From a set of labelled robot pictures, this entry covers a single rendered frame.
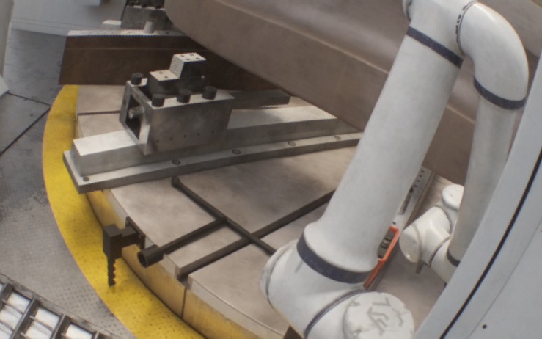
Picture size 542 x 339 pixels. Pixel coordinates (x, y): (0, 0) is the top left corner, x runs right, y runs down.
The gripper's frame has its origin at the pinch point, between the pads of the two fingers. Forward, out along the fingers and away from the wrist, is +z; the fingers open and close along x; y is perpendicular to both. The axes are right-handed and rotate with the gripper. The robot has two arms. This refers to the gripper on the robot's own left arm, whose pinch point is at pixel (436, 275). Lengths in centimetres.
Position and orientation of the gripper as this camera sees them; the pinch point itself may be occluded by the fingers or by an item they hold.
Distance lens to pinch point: 149.1
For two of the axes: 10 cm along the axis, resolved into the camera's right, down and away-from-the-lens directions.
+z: 0.9, 7.3, 6.8
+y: 6.4, -5.6, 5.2
